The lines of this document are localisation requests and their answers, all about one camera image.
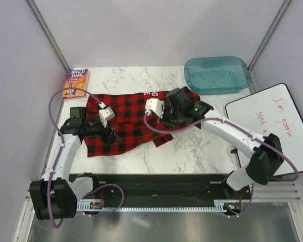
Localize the teal transparent plastic bin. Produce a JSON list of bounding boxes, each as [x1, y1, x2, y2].
[[184, 56, 252, 96]]

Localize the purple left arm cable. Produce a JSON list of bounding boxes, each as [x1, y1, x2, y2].
[[47, 89, 124, 229]]

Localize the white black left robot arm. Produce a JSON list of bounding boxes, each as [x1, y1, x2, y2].
[[29, 105, 121, 220]]

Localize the aluminium corner post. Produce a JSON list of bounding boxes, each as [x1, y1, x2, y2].
[[25, 0, 71, 72], [247, 0, 293, 73]]

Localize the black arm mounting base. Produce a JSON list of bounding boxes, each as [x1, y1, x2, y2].
[[70, 173, 250, 201]]

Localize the right aluminium corner post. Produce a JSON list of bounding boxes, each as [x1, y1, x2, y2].
[[247, 0, 293, 73]]

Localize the red black plaid shirt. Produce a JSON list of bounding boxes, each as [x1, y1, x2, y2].
[[84, 86, 201, 158]]

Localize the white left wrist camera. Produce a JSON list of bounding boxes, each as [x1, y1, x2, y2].
[[98, 107, 115, 128]]

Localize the aluminium frame rail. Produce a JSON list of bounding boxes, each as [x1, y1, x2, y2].
[[25, 180, 301, 202]]

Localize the whiteboard with red writing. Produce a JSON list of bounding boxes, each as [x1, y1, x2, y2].
[[225, 83, 303, 172]]

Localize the Roald Dahl paperback book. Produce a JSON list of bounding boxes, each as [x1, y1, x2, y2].
[[63, 69, 90, 100]]

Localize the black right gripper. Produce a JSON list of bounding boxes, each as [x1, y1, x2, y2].
[[155, 103, 182, 128]]

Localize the white slotted cable duct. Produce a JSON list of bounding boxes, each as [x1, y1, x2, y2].
[[77, 200, 240, 214]]

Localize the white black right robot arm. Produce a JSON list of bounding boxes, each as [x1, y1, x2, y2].
[[145, 89, 284, 199]]

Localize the left aluminium corner post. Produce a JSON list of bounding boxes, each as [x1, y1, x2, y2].
[[25, 0, 71, 72]]

